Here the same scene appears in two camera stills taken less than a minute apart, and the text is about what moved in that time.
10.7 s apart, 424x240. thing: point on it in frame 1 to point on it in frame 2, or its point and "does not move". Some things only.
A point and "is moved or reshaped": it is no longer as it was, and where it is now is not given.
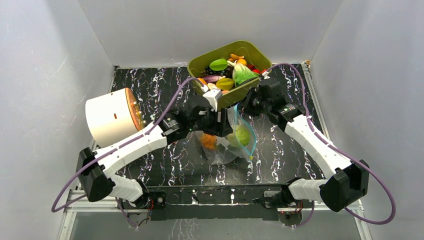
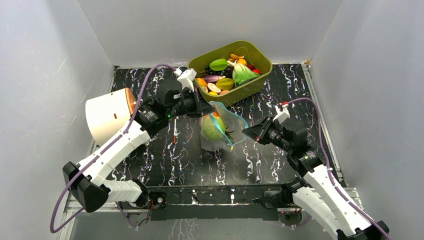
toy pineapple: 208,141 is moved or reshaped
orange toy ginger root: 234,57 does not move
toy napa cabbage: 241,73 does not move
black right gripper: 251,103 to 263,130
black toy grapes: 208,71 does not move
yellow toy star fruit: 225,84 does not move
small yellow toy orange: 242,61 does not move
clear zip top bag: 239,143 is moved or reshaped
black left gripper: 220,129 to 201,107
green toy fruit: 240,138 is moved or reshaped
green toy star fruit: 219,64 does not move
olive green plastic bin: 228,69 does not move
